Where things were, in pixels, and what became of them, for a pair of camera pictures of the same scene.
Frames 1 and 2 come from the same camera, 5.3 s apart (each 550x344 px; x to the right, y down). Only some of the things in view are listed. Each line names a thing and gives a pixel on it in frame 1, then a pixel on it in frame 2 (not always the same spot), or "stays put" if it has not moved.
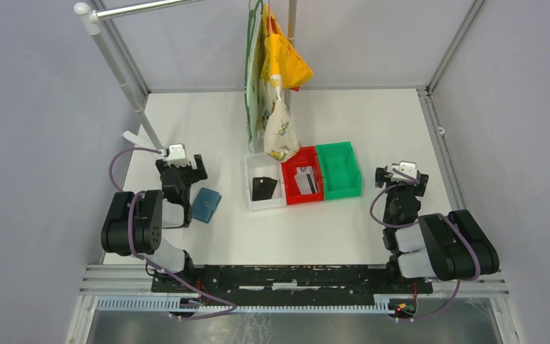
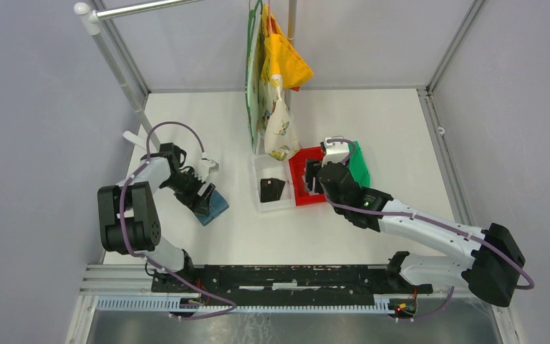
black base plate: (290, 284) stays put
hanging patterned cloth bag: (268, 120) stays put
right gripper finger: (379, 174) → (311, 174)
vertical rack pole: (292, 19) stays put
